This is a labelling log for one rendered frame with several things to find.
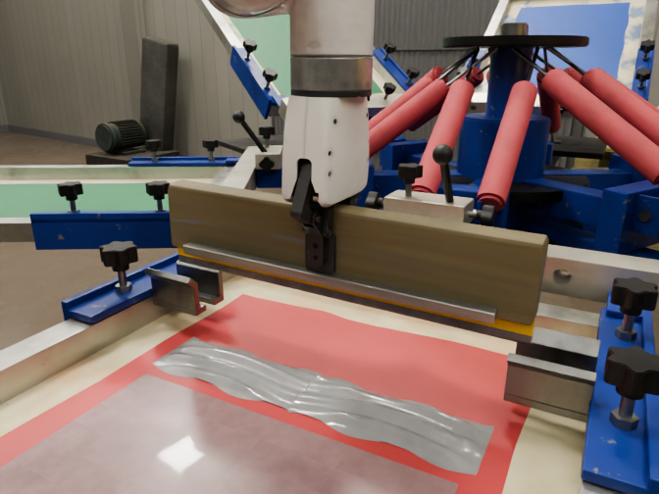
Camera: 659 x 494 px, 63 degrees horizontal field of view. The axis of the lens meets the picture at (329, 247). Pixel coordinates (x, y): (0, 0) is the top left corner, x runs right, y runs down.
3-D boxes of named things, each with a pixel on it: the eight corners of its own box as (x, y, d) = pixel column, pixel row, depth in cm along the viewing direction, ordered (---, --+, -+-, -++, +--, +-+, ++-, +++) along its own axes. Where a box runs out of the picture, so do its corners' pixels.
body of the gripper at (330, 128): (322, 76, 55) (321, 183, 59) (266, 79, 47) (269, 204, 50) (389, 78, 52) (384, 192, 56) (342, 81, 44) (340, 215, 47)
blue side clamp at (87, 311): (98, 364, 62) (89, 310, 60) (70, 354, 65) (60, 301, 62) (251, 276, 87) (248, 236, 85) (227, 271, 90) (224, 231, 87)
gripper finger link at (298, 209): (316, 132, 50) (330, 175, 54) (278, 192, 46) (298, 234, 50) (327, 133, 49) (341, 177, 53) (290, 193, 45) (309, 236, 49)
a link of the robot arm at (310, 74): (322, 57, 55) (322, 85, 56) (274, 56, 47) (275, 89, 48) (390, 58, 51) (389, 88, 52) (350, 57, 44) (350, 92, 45)
